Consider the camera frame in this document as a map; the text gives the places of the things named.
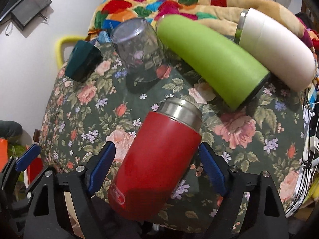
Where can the white thermos cup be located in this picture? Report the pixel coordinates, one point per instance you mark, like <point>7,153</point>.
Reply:
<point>277,48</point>

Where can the colourful patchwork blanket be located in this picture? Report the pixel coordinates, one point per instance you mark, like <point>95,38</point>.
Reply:
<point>220,15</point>

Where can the red plush toy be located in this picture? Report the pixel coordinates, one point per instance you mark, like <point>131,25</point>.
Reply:
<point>313,34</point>

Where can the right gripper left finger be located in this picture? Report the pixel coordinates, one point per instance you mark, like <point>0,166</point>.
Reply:
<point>48,215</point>

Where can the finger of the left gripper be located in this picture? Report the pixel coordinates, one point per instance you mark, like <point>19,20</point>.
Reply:
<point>27,157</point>

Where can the clear glass cup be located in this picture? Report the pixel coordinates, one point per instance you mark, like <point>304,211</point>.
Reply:
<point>141,51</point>

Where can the floral green bedspread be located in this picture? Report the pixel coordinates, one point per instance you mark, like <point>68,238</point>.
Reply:
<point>267,133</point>

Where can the red thermos cup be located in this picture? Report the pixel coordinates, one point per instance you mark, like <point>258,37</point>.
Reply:
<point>156,160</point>

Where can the green thermos cup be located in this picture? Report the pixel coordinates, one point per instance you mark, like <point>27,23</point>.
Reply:
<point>230,70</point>

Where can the small wall monitor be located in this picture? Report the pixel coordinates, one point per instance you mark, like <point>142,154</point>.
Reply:
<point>26,10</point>

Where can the dark teal faceted cup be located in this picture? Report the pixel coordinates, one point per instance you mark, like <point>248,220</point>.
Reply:
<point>83,60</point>

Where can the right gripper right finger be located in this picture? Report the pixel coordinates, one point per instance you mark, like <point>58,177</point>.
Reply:
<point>264,217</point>

